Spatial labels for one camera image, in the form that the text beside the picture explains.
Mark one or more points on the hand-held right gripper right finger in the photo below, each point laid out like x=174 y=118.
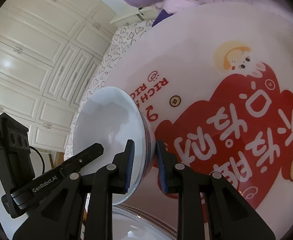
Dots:
x=161 y=170

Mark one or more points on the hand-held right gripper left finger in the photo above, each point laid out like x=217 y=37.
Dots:
x=129 y=166

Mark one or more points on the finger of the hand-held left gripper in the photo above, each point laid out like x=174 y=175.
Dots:
x=86 y=156

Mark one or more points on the white bowl with patterned band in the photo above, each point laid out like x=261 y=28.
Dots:
x=109 y=135
x=136 y=227

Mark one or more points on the cream panelled wardrobe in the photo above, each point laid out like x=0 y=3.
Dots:
x=31 y=62

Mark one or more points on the white heart-print bedsheet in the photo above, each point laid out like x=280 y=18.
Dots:
x=106 y=60

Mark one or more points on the cream nightstand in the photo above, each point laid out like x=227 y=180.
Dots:
x=129 y=16

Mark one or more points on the dark purple cloth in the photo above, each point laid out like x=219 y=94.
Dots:
x=161 y=17

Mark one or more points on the light pink folded quilt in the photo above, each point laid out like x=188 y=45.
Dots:
x=186 y=1

